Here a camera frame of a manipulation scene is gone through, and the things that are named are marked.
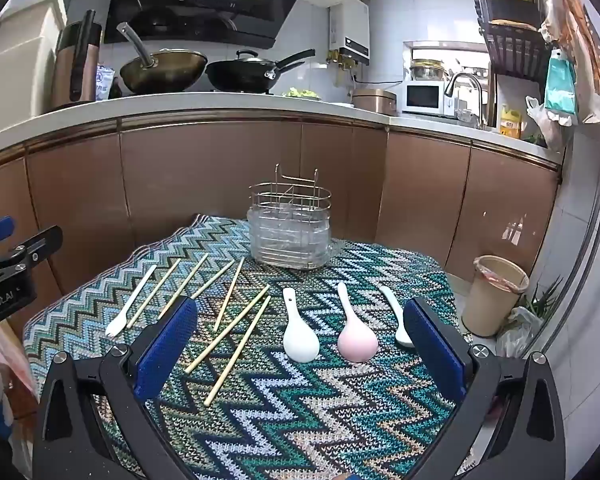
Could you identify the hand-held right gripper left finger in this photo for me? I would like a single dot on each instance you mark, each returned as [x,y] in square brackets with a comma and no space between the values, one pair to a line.
[167,345]

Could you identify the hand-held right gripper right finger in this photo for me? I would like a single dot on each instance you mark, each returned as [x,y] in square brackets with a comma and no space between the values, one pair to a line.
[437,345]

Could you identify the white plastic fork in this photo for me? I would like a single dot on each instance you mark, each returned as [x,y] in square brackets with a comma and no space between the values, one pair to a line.
[130,305]

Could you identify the pink cloth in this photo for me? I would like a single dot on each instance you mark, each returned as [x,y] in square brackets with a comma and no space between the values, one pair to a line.
[10,360]

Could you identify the slim white spoon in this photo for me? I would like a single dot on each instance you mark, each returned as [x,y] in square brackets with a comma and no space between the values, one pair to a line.
[391,305]

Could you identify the row of wooden chopsticks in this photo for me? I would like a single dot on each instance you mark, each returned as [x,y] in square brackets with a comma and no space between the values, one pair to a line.
[227,328]

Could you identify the beige trash bin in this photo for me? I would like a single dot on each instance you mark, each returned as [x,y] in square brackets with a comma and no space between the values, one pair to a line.
[490,305]

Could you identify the pink ceramic spoon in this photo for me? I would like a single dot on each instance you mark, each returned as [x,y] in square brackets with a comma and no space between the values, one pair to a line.
[357,345]

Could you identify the clear plastic bag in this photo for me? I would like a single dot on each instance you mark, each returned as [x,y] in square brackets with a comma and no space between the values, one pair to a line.
[520,330]

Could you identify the green leafy vegetables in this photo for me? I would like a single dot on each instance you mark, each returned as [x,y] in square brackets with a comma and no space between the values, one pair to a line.
[540,302]

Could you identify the wide white ceramic spoon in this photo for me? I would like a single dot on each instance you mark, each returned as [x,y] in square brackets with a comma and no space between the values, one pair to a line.
[301,342]

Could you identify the zigzag knitted cloth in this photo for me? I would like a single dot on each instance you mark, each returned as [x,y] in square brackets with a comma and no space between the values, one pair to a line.
[300,410]

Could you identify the brown kitchen cabinet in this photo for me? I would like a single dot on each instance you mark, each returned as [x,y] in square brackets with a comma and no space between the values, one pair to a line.
[180,175]

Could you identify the white printed packet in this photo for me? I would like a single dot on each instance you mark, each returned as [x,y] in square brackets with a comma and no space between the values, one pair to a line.
[104,82]

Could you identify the white appliance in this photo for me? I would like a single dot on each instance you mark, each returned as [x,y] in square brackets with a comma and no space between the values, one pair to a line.
[20,45]

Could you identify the brown thermos jug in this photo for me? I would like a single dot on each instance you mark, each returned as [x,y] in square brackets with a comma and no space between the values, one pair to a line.
[75,60]

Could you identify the white kitchen countertop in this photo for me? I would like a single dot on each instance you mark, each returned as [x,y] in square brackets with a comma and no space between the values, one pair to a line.
[180,105]

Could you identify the bronze wok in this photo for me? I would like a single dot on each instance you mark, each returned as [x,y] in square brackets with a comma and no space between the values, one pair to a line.
[165,70]

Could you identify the yellow bottle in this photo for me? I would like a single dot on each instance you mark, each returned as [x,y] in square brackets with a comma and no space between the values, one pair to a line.
[510,122]

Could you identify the white plastic bag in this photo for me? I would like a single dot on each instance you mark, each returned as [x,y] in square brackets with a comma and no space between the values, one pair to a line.
[545,120]

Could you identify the white microwave oven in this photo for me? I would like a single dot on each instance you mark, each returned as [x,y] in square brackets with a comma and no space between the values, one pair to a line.
[422,96]

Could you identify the brown rice cooker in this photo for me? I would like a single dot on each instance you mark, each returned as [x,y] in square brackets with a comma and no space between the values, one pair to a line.
[372,100]

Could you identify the black wok with lid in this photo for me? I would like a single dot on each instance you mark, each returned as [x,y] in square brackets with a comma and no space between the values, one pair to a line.
[240,75]

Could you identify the metal kitchen faucet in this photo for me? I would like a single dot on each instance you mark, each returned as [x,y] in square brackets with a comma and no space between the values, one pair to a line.
[462,77]

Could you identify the glass bowls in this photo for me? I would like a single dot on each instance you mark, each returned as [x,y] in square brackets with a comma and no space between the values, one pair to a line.
[427,70]

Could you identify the plate of green vegetables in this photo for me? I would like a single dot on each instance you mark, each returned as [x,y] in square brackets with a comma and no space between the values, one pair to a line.
[302,93]

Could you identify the window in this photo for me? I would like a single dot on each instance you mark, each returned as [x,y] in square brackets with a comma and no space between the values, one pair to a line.
[460,57]

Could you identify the teal hanging bag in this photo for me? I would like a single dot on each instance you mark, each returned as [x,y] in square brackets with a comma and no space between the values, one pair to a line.
[560,82]

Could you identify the black range hood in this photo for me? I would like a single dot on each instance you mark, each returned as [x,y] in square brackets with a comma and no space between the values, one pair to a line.
[220,5]

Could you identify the black dish rack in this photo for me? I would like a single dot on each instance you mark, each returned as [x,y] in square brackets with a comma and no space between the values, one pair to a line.
[515,40]

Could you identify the white water heater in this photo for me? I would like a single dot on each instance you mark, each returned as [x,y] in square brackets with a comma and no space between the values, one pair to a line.
[352,30]

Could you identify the orange printed bag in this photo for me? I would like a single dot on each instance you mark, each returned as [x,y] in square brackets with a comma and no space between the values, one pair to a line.
[580,35]

